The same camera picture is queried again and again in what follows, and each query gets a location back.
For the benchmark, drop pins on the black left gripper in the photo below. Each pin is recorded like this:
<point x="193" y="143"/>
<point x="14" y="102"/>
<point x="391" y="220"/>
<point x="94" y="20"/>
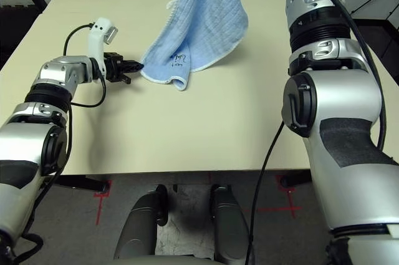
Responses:
<point x="113" y="67"/>

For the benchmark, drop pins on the light blue terry towel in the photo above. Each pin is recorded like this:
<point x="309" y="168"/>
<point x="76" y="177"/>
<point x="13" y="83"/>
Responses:
<point x="202" y="28"/>

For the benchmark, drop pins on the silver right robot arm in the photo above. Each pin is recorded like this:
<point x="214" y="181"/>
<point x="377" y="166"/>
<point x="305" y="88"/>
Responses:
<point x="343" y="106"/>

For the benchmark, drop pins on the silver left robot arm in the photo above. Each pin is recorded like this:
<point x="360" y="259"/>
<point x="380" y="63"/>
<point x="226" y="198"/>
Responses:
<point x="22" y="143"/>

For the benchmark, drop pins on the black foam floor mat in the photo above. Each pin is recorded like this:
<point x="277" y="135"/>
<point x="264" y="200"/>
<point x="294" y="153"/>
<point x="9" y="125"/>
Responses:
<point x="15" y="28"/>

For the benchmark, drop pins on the black table foot bar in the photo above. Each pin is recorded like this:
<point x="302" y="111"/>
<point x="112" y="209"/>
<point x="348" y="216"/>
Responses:
<point x="296" y="179"/>
<point x="81" y="182"/>

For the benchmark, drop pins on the grey robot waist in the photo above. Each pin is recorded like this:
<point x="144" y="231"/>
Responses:
<point x="174" y="261"/>

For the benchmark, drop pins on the dark cabinet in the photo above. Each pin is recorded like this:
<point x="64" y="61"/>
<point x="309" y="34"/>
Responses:
<point x="380" y="37"/>

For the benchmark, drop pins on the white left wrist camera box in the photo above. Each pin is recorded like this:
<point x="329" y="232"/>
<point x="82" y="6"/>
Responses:
<point x="95" y="40"/>

